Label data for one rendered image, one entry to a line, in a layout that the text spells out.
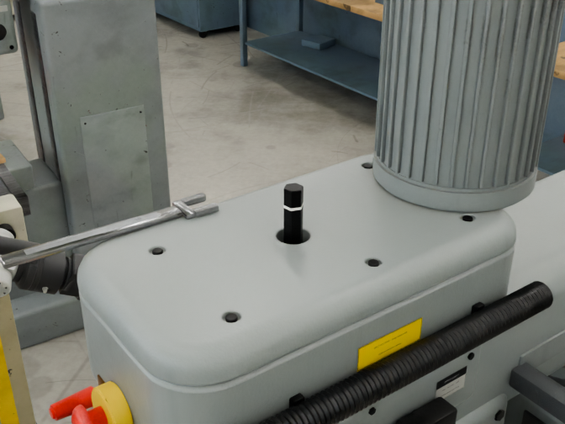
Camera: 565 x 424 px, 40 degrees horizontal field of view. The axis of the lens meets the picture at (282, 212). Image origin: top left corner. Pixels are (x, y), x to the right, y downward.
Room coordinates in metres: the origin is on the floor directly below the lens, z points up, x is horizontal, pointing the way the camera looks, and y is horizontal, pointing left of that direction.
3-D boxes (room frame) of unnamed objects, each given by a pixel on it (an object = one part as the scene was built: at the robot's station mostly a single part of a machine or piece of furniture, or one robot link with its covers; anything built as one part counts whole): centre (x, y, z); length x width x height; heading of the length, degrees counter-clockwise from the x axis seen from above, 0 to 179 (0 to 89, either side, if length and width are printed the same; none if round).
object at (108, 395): (0.60, 0.17, 1.76); 0.06 x 0.02 x 0.06; 36
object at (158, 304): (0.74, -0.02, 1.81); 0.47 x 0.26 x 0.16; 126
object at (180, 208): (0.74, 0.19, 1.89); 0.24 x 0.04 x 0.01; 123
